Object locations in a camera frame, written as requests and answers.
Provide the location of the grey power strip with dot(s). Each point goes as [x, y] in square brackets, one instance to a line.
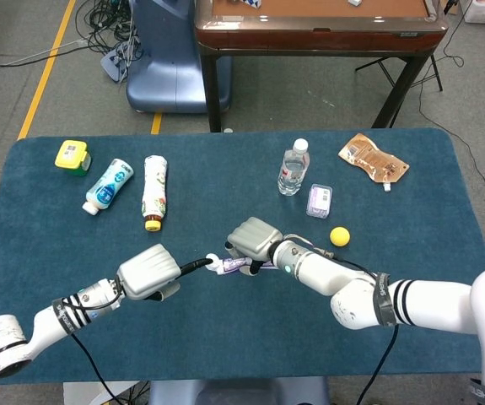
[113, 63]

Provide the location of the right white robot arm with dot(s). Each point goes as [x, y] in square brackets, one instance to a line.
[351, 295]

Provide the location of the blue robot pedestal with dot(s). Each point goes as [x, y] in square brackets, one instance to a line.
[162, 84]

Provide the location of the clear water bottle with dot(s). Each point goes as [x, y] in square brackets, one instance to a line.
[293, 173]

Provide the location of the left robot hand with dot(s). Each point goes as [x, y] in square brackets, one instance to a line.
[149, 272]

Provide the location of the clear plastic box purple contents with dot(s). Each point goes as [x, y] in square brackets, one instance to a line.
[319, 200]

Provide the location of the white bottle yellow cap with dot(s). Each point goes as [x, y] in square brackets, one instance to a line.
[154, 185]

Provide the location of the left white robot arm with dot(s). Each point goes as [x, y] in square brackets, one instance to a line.
[44, 325]

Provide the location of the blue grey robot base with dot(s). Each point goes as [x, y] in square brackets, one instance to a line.
[233, 392]

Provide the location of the yellow ball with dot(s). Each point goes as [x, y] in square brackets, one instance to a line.
[340, 236]

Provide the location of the black tripod stand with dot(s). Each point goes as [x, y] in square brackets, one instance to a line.
[436, 73]

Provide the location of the brown mahjong table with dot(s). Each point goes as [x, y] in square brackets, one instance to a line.
[309, 40]

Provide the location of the blue table cloth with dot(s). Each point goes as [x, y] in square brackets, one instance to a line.
[225, 190]

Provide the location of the green container yellow lid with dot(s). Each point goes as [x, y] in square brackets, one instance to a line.
[71, 154]

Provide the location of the blue white snake puzzle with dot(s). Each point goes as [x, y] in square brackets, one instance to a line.
[250, 3]

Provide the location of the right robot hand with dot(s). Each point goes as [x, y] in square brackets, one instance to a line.
[252, 238]

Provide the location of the orange spout pouch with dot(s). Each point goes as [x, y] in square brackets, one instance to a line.
[373, 160]

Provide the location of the purple white tube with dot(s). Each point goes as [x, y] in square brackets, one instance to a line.
[233, 265]

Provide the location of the white bottle blue label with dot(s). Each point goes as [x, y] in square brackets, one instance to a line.
[109, 185]

